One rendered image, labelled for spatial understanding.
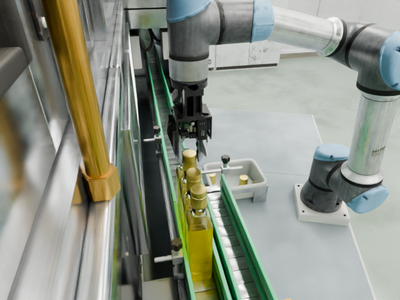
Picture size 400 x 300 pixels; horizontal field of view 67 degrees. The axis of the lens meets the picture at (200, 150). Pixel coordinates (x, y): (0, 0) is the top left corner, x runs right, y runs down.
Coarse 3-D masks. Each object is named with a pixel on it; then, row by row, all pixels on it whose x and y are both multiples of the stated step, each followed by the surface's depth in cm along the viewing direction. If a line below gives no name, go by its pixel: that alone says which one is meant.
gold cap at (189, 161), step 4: (184, 152) 71; (188, 152) 71; (192, 152) 71; (184, 156) 70; (188, 156) 70; (192, 156) 70; (184, 160) 71; (188, 160) 70; (192, 160) 71; (184, 164) 72; (188, 164) 71; (192, 164) 71; (196, 164) 73; (184, 168) 72; (188, 168) 72
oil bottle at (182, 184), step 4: (180, 180) 77; (184, 180) 76; (180, 184) 76; (184, 184) 75; (180, 188) 75; (184, 188) 74; (180, 192) 75; (184, 192) 74; (180, 196) 76; (180, 200) 77; (180, 204) 78; (180, 208) 80; (180, 212) 81; (180, 216) 83; (180, 220) 85
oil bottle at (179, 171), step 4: (180, 164) 82; (176, 168) 82; (180, 168) 80; (176, 172) 81; (180, 172) 79; (176, 176) 82; (180, 176) 79; (184, 176) 79; (176, 180) 84; (176, 184) 85
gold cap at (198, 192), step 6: (192, 186) 63; (198, 186) 63; (204, 186) 63; (192, 192) 62; (198, 192) 62; (204, 192) 62; (192, 198) 63; (198, 198) 62; (204, 198) 62; (192, 204) 64; (198, 204) 63; (204, 204) 63
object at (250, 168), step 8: (232, 160) 126; (240, 160) 126; (248, 160) 126; (208, 168) 124; (216, 168) 125; (248, 168) 128; (256, 168) 123; (208, 176) 117; (216, 176) 127; (232, 176) 128; (248, 176) 128; (256, 176) 123; (264, 176) 117; (208, 184) 114; (216, 184) 124; (232, 184) 124; (248, 184) 124; (256, 184) 113; (264, 184) 114
